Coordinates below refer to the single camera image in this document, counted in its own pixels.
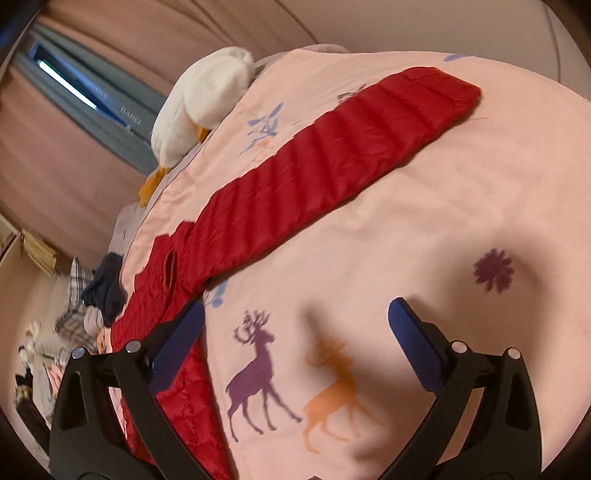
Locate red puffer jacket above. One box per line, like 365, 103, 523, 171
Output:
111, 66, 484, 480

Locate blue-grey curtain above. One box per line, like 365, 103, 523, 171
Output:
11, 23, 168, 177

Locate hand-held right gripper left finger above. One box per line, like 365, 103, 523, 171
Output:
48, 299, 206, 480

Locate white plush duck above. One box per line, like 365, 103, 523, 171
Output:
137, 46, 256, 207

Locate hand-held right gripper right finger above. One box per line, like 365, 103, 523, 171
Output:
383, 298, 544, 480

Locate navy blue cloth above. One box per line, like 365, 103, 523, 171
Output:
82, 253, 128, 326

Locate hanging beige paper bags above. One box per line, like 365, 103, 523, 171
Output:
20, 229, 59, 276

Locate pink folded clothes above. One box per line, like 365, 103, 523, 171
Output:
42, 359, 66, 386

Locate grey plaid pillow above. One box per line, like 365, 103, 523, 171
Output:
68, 256, 100, 303
54, 310, 90, 370

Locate small white stuffed toys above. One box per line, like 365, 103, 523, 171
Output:
17, 322, 43, 361

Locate pink deer print blanket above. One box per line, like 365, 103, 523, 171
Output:
108, 44, 591, 480

